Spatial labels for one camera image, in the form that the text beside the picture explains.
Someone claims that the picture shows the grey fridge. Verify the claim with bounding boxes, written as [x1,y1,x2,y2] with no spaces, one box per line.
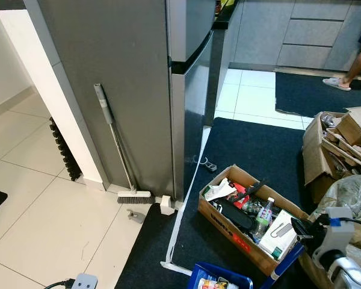
[24,0,232,202]

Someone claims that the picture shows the cardboard box of scraps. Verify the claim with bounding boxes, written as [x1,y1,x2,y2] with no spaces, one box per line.
[302,105,361,205]

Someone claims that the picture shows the grey clip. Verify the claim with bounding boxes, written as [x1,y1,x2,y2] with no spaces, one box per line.
[126,209,146,223]
[193,155,218,172]

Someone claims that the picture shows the large dark floor mat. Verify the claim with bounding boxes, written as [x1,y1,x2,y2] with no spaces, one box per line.
[114,117,361,289]

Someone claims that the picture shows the black fridge rear grille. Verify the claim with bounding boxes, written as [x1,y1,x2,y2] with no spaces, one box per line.
[48,117,83,181]

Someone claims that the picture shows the blue long handled dustpan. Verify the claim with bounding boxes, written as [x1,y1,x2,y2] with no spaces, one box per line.
[188,244,304,289]

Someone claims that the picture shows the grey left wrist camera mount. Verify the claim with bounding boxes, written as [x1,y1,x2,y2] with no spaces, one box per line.
[72,273,98,289]

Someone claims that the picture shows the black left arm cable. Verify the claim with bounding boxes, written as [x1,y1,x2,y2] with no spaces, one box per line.
[44,278,76,289]

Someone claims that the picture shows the white product box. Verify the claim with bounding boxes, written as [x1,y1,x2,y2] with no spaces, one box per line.
[259,217,298,261]

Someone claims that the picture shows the small white box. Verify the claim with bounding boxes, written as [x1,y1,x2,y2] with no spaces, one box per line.
[159,194,175,216]

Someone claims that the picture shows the olive green sack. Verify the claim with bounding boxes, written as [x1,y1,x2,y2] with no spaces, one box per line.
[313,173,361,253]

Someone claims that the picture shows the small brown cardboard box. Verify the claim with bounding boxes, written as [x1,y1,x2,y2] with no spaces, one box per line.
[337,107,361,145]

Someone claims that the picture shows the dark kitchen mat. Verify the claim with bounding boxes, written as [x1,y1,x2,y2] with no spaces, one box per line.
[275,72,361,118]

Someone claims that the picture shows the red and black tool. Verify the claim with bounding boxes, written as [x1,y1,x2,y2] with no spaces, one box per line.
[230,182,248,208]

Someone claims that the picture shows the open brown cardboard box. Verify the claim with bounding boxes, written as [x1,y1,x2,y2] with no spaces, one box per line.
[197,164,310,276]

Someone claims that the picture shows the yellow snack wrapper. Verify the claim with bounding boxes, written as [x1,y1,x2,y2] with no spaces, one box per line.
[199,277,228,289]

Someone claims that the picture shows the white crumpled bag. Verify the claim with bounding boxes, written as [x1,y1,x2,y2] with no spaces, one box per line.
[203,179,238,202]

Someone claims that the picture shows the person in black shorts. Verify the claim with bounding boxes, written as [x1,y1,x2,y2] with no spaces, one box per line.
[322,18,361,94]

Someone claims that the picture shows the grey kitchen cabinets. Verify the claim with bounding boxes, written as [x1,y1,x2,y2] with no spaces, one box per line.
[229,0,361,76]

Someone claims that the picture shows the grey handled white broom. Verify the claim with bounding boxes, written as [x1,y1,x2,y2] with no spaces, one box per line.
[94,83,152,204]

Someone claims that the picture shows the clear plastic bottle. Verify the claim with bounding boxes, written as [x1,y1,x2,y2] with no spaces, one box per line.
[253,197,275,238]

